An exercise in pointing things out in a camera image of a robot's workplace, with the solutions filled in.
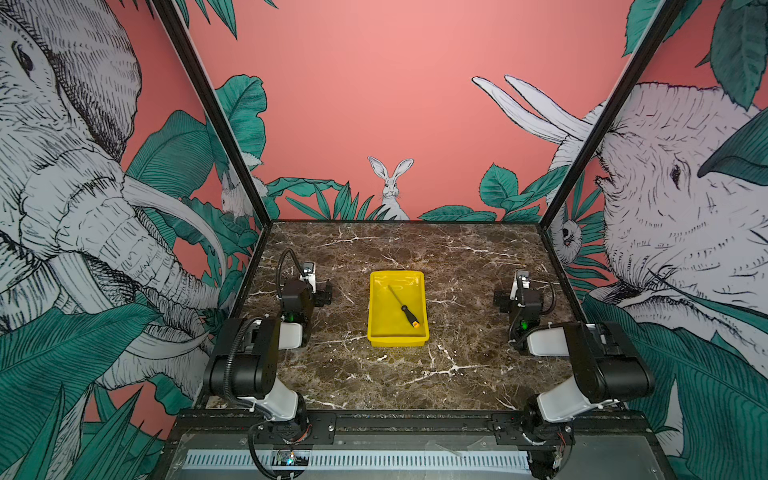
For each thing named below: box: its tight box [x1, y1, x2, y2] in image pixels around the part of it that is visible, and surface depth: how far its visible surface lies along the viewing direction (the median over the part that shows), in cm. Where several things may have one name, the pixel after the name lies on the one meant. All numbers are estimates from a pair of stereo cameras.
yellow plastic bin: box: [367, 271, 429, 347], surface depth 97 cm
